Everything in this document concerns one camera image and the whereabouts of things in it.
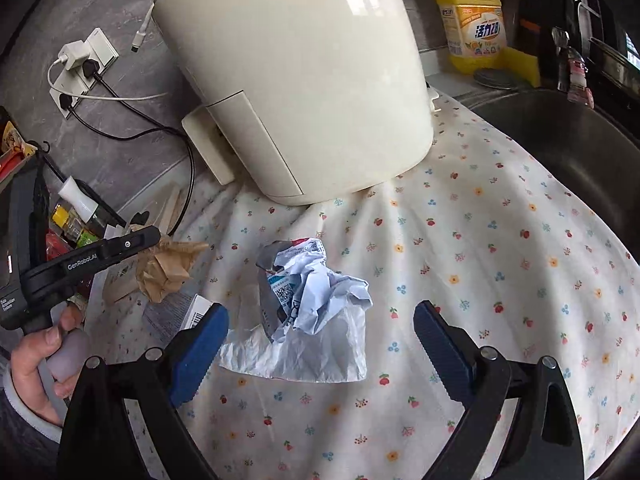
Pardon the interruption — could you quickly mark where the grey printed cardboard box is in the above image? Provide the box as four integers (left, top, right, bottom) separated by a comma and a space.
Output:
142, 292, 212, 347

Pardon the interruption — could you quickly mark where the brown paper bag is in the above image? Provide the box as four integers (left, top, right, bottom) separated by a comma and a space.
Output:
136, 236, 208, 304

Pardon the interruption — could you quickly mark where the white plastic bag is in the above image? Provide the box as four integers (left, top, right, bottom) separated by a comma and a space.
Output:
217, 307, 368, 384

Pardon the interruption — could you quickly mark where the white printed wrapper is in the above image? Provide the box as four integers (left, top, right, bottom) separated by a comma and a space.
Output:
256, 237, 372, 342

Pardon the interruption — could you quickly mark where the cream kitchen scale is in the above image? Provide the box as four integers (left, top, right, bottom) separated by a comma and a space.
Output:
103, 183, 186, 306

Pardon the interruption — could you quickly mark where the person's left hand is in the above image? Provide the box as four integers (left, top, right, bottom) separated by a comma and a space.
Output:
11, 302, 84, 427

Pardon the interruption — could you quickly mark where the black spice rack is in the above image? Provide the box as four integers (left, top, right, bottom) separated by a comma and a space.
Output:
1, 105, 125, 260

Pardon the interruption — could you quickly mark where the floral white tablecloth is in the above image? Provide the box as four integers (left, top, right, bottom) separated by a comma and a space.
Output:
84, 91, 637, 480

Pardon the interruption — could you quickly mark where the stainless steel sink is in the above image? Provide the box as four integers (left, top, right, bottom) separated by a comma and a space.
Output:
460, 89, 639, 257

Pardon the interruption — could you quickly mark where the small pink bottle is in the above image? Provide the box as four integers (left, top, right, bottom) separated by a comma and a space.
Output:
567, 48, 594, 110

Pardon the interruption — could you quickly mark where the cream air fryer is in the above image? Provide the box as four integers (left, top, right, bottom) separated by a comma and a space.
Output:
152, 0, 434, 206

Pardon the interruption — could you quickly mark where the yellow dish soap bottle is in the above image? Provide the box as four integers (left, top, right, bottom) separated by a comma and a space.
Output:
430, 0, 542, 87

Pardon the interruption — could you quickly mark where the black power cable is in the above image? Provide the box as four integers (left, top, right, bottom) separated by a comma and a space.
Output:
60, 58, 198, 236

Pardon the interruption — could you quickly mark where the white wall power socket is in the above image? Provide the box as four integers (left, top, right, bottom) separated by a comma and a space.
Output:
49, 27, 119, 119

